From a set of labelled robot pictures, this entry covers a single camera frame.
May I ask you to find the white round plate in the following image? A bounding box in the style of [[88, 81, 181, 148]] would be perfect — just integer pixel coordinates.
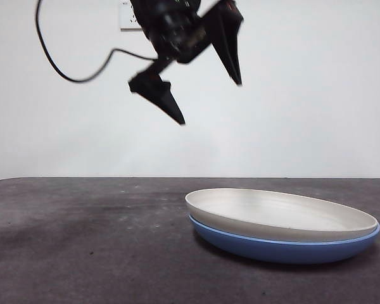
[[184, 187, 378, 242]]

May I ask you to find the blue round plate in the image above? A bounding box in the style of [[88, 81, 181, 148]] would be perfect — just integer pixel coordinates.
[[188, 214, 380, 265]]

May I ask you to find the white wall socket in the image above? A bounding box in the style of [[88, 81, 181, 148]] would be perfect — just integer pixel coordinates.
[[120, 0, 145, 32]]

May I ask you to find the thin black cable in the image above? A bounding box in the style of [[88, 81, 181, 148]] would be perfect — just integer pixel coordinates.
[[34, 0, 161, 84]]

